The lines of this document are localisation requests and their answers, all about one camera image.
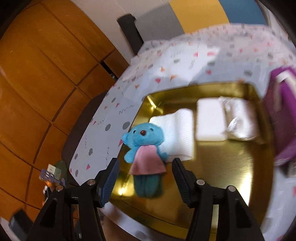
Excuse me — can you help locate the blue teddy bear pink dress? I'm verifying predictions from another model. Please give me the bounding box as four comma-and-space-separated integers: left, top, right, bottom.
122, 123, 168, 198

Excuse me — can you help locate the white paper towel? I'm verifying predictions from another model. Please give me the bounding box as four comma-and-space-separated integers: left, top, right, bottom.
149, 108, 194, 163

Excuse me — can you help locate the white sponge block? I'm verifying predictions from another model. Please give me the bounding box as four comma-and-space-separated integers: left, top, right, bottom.
196, 98, 227, 142

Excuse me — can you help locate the grey yellow blue chair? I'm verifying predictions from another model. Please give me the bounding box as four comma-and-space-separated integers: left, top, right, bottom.
117, 0, 267, 54

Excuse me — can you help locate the patterned light blue tablecloth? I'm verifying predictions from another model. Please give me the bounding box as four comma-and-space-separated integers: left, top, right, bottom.
69, 22, 296, 241

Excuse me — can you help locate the purple carton box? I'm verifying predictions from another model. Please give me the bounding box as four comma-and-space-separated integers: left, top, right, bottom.
263, 67, 295, 166

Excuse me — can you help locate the white plastic package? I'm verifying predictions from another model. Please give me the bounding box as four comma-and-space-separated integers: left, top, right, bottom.
218, 96, 260, 141

